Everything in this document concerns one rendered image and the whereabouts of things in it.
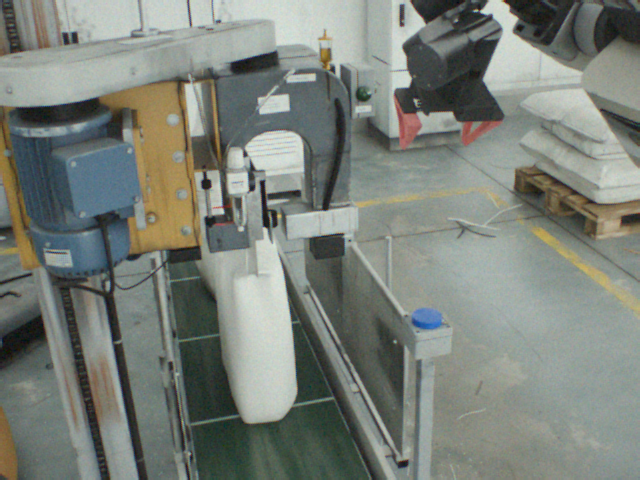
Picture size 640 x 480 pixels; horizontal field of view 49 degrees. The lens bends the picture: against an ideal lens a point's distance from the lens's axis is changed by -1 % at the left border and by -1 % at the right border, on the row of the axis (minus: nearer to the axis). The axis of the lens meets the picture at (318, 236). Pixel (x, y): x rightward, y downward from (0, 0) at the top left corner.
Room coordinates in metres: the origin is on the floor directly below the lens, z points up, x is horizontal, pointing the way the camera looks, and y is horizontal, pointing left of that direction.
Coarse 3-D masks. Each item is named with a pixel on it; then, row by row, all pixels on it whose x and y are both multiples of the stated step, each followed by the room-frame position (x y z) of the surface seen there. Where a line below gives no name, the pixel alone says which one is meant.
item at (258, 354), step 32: (224, 256) 1.61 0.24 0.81; (256, 256) 1.42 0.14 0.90; (224, 288) 1.52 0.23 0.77; (256, 288) 1.48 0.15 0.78; (224, 320) 1.52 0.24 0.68; (256, 320) 1.46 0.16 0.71; (288, 320) 1.50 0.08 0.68; (224, 352) 1.58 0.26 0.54; (256, 352) 1.46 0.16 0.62; (288, 352) 1.49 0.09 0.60; (256, 384) 1.46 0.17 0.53; (288, 384) 1.49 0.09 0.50; (256, 416) 1.47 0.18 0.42
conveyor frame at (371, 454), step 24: (288, 264) 2.33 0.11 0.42; (288, 288) 2.28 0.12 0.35; (312, 312) 1.98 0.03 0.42; (312, 336) 1.92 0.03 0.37; (336, 360) 1.71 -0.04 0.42; (336, 384) 1.65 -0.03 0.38; (360, 408) 1.48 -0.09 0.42; (360, 432) 1.43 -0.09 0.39; (360, 456) 1.35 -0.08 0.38; (384, 456) 1.30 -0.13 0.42
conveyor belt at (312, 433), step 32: (192, 288) 2.25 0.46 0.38; (192, 320) 2.03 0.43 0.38; (192, 352) 1.84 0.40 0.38; (192, 384) 1.67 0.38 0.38; (224, 384) 1.67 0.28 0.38; (320, 384) 1.65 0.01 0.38; (192, 416) 1.53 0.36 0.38; (224, 416) 1.52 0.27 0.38; (288, 416) 1.51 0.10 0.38; (320, 416) 1.51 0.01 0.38; (224, 448) 1.40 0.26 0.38; (256, 448) 1.39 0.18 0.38; (288, 448) 1.39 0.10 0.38; (320, 448) 1.38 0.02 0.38; (352, 448) 1.38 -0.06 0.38
